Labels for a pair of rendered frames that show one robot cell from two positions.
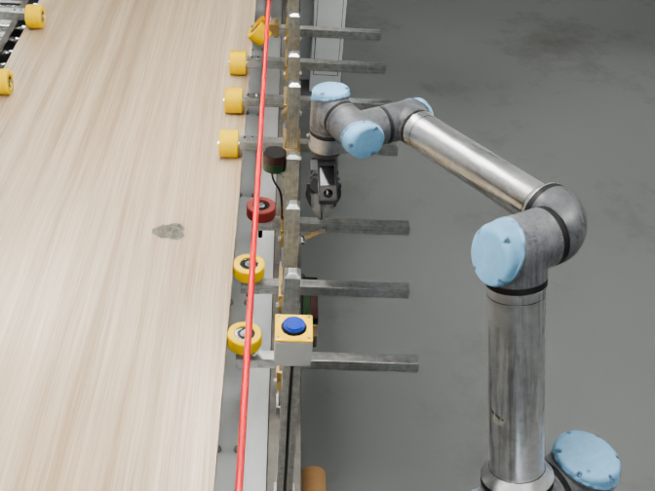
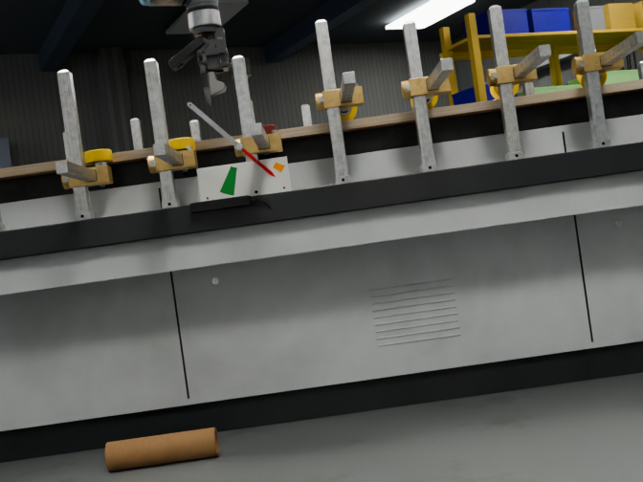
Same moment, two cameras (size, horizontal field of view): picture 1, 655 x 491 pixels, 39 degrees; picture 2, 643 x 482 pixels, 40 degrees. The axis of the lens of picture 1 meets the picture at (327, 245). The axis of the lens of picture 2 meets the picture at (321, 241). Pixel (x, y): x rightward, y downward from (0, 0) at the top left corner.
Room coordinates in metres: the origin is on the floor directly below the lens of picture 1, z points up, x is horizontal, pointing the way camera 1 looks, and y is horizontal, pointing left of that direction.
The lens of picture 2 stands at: (2.33, -2.42, 0.54)
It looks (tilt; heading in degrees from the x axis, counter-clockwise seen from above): 0 degrees down; 94
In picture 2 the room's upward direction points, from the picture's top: 8 degrees counter-clockwise
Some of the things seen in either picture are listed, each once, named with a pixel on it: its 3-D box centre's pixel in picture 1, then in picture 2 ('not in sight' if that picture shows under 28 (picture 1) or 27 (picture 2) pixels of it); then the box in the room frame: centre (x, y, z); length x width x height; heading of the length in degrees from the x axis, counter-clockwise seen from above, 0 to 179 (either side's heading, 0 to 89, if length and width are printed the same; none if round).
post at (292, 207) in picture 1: (288, 279); (162, 142); (1.73, 0.09, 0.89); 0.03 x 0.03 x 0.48; 4
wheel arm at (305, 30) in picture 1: (328, 32); (618, 52); (3.03, 0.06, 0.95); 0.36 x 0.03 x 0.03; 94
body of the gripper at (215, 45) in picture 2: (325, 166); (210, 51); (1.92, 0.02, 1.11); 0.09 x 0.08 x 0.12; 4
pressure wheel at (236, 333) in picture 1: (244, 349); (99, 168); (1.51, 0.17, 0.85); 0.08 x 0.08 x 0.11
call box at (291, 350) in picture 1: (292, 341); not in sight; (1.22, 0.05, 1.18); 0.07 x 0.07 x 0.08; 4
